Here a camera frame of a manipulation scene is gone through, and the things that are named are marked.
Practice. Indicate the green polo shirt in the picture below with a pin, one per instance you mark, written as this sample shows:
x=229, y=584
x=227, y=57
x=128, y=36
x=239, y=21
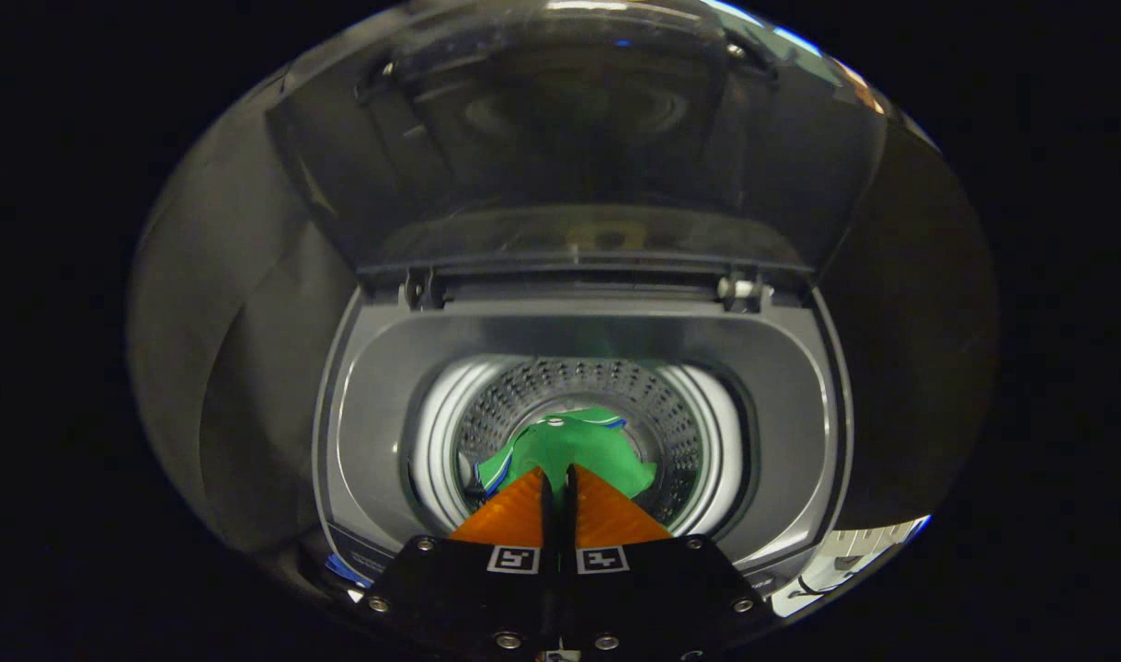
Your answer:
x=578, y=446

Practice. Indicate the dark washing machine lid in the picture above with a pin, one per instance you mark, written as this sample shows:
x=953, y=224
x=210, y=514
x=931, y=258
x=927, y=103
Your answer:
x=560, y=165

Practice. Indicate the black backdrop cloth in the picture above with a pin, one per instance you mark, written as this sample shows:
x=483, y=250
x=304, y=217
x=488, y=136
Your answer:
x=238, y=322

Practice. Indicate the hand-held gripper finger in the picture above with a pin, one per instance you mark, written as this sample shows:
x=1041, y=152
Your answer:
x=570, y=519
x=550, y=519

